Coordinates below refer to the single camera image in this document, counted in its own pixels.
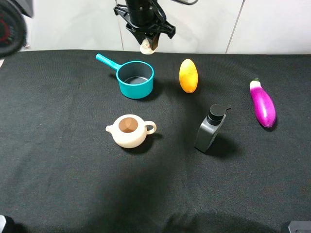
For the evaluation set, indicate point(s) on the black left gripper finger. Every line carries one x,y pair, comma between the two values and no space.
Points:
139,36

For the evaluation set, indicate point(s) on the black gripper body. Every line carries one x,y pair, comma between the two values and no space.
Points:
145,16

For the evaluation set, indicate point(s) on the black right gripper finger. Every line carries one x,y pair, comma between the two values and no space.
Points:
153,39

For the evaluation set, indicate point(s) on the small white garlic toy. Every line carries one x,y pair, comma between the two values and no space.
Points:
145,47

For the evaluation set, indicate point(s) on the grey corner object right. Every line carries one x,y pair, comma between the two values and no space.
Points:
299,227

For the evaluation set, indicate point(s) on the orange yellow mango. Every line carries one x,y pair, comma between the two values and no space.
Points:
188,76

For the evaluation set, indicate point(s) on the beige ceramic teapot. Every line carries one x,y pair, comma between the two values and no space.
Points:
130,131

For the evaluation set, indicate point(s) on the black pump dispenser bottle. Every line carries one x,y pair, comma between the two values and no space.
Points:
210,126

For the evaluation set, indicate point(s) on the purple eggplant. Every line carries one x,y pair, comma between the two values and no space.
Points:
264,108

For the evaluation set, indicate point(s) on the teal saucepan with handle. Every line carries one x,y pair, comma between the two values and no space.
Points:
136,78

